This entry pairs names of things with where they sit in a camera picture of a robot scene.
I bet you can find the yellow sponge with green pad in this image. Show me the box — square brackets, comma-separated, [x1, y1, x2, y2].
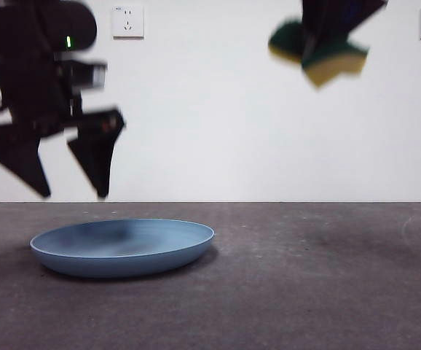
[267, 16, 371, 89]

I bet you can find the light blue round plate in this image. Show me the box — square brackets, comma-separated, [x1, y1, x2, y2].
[29, 217, 216, 280]

